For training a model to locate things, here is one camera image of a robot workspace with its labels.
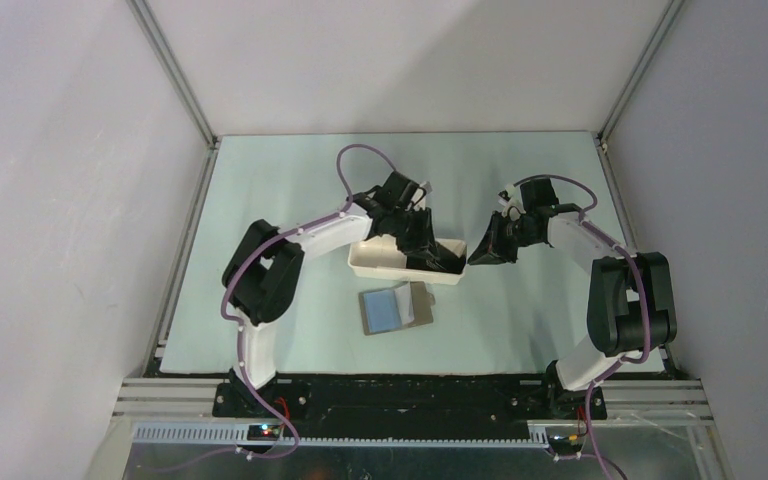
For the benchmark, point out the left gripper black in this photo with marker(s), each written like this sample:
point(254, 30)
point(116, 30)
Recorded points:
point(424, 239)

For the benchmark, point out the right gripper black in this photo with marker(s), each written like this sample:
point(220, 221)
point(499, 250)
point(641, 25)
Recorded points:
point(492, 250)

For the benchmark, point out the beige card holder wallet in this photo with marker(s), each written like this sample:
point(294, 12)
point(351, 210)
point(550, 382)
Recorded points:
point(405, 306)

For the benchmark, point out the white plastic tray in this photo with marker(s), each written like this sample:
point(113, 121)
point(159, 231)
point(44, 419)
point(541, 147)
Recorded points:
point(379, 258)

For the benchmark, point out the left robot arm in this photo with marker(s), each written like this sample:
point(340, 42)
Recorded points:
point(262, 276)

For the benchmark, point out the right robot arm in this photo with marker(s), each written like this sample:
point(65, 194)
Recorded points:
point(630, 304)

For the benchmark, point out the black credit cards stack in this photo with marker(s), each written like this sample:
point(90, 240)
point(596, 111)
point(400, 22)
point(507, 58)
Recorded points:
point(439, 259)

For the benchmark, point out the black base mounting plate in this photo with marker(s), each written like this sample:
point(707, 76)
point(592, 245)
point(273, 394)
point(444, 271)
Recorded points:
point(407, 407)

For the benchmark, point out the right circuit board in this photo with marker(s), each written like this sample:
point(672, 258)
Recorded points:
point(567, 439)

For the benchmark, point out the circuit board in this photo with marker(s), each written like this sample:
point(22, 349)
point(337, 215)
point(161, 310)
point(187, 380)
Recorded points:
point(567, 439)
point(264, 432)

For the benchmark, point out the left circuit board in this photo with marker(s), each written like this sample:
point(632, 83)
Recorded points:
point(264, 432)

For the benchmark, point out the aluminium frame rail front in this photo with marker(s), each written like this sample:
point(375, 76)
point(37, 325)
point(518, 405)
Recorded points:
point(181, 408)

